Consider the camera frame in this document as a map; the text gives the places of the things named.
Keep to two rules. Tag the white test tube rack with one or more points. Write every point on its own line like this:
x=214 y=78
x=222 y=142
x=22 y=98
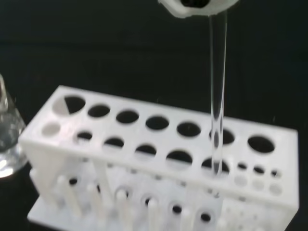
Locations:
x=286 y=154

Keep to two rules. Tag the clear glass beaker with water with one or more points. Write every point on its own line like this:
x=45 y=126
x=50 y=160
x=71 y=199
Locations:
x=9 y=144

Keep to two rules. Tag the black bench cloth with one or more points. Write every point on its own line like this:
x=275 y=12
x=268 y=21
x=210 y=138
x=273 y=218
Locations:
x=96 y=48

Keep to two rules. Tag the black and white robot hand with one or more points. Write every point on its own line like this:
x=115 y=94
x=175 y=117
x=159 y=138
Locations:
x=178 y=10

